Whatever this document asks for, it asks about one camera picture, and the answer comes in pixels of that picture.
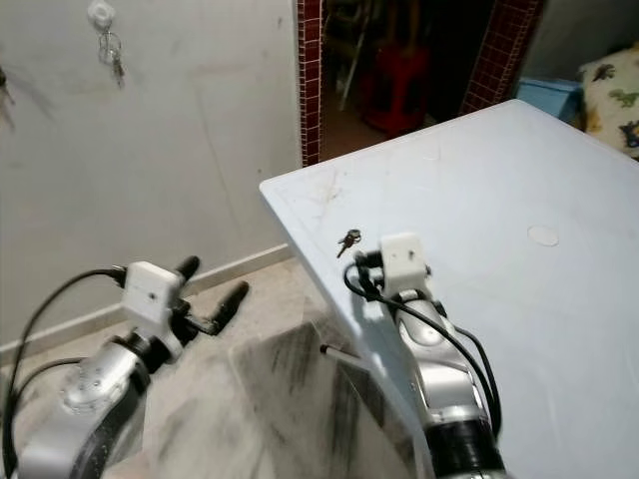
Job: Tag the small dark key bunch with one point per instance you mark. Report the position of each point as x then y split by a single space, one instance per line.
347 240

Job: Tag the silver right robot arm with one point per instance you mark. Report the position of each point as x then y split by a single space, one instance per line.
449 389

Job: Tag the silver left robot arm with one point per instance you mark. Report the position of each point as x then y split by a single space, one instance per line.
90 404

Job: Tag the white table leg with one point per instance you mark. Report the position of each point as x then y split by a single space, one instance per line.
344 357

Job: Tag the white plastic table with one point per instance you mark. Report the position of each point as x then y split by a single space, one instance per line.
489 200

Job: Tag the round white table cap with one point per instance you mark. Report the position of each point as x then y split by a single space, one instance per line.
543 236

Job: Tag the red plastic stool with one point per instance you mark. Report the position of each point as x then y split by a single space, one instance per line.
399 85

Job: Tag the blue plastic container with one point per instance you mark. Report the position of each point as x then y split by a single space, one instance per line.
554 98

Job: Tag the dinosaur print pillow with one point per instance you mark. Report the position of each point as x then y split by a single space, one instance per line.
614 100

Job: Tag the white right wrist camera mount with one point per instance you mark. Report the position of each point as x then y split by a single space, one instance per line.
404 257

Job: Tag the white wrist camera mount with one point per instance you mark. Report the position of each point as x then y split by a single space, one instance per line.
153 294
404 257

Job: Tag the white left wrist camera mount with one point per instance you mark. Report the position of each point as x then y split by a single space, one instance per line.
153 294

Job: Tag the white chair frame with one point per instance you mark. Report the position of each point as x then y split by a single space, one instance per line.
349 50

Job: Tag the white wall hook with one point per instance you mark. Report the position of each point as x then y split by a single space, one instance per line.
101 14

